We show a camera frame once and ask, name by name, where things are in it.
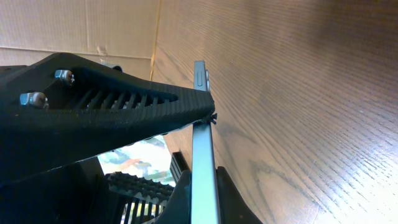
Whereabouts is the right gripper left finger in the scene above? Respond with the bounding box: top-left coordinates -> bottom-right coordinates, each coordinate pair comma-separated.
1,53 -> 215,184

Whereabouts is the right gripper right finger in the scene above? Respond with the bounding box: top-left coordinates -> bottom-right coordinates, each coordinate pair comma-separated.
107,166 -> 261,224

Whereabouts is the blue screen Galaxy smartphone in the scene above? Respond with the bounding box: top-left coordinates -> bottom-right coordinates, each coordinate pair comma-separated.
190,60 -> 222,224

